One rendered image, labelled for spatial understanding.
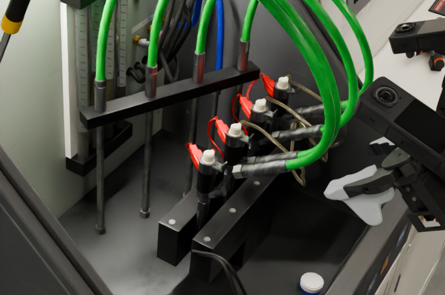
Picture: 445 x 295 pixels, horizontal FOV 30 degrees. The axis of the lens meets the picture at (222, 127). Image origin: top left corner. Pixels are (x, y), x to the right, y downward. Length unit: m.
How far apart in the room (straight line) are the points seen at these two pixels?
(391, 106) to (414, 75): 0.93
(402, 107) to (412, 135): 0.03
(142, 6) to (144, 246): 0.42
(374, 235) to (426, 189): 0.58
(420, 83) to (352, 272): 0.53
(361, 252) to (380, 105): 0.58
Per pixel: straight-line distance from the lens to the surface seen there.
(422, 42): 1.10
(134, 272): 1.43
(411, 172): 0.82
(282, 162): 1.15
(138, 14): 1.47
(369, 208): 0.89
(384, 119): 0.80
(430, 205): 0.83
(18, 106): 1.29
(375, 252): 1.36
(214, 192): 1.26
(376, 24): 1.75
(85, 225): 1.51
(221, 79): 1.40
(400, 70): 1.74
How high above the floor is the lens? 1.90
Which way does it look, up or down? 38 degrees down
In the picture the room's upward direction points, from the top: 7 degrees clockwise
